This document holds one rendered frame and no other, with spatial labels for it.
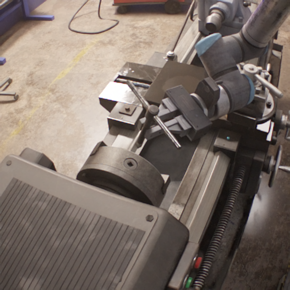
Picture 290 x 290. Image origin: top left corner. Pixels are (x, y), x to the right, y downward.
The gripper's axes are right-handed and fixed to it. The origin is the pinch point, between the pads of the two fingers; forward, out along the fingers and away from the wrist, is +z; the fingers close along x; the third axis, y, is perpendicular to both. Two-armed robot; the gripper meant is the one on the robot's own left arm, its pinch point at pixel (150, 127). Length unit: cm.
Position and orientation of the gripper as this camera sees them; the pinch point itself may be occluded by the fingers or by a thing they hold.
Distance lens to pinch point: 86.3
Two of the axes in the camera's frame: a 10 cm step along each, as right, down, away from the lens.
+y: -2.2, 5.5, 8.0
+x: -5.4, -7.6, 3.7
